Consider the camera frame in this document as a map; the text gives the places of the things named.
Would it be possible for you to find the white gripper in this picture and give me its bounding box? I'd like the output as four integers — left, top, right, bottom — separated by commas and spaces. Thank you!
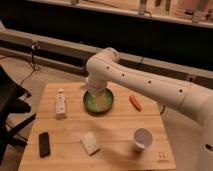
85, 77, 113, 107

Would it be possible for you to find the white plastic bottle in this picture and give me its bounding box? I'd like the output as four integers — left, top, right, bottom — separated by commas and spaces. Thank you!
56, 89, 66, 119

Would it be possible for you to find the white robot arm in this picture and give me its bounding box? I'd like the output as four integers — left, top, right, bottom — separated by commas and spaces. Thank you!
86, 48, 213, 171

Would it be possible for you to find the green ceramic bowl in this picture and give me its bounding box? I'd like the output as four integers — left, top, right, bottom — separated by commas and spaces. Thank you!
83, 88, 114, 113

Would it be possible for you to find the orange carrot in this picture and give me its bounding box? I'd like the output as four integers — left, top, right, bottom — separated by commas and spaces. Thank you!
129, 95, 142, 111

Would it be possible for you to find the wooden folding table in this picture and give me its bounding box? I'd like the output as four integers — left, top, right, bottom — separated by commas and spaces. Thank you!
18, 83, 176, 171

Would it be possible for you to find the white sponge block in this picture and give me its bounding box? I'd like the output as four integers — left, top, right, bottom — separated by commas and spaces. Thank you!
80, 132, 100, 155

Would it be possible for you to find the white paper cup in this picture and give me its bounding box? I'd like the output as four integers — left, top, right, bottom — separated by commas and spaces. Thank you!
133, 128, 153, 152

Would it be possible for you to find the black chair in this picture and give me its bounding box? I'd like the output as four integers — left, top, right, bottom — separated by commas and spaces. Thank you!
0, 65, 35, 164

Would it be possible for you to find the black cable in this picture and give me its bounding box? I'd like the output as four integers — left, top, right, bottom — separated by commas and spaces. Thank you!
0, 49, 43, 89

